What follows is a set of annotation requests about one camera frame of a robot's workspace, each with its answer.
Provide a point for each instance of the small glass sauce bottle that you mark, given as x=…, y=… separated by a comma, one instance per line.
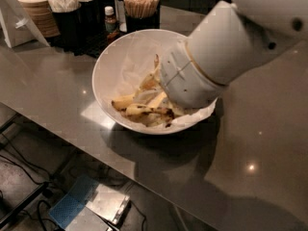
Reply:
x=111, y=24

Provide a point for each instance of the stack of paper cups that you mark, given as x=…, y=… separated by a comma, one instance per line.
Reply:
x=41, y=15

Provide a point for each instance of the yellow banana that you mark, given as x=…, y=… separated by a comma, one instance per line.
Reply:
x=155, y=119
x=150, y=81

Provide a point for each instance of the black holder with white packets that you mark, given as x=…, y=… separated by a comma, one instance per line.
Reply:
x=90, y=16

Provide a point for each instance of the white bowl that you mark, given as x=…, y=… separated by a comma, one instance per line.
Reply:
x=106, y=74

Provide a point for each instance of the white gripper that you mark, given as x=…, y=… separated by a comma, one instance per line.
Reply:
x=183, y=81

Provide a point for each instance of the yellow banana bruised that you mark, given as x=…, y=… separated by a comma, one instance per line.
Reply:
x=140, y=109

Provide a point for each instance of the black holder with napkins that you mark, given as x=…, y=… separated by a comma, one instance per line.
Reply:
x=67, y=17

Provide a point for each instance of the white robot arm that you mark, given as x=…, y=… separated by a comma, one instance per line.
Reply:
x=233, y=38

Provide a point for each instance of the black cup of wooden stirrers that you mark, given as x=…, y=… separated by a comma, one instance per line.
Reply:
x=142, y=14

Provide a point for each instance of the blue and silver floor box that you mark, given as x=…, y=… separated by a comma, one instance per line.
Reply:
x=90, y=206

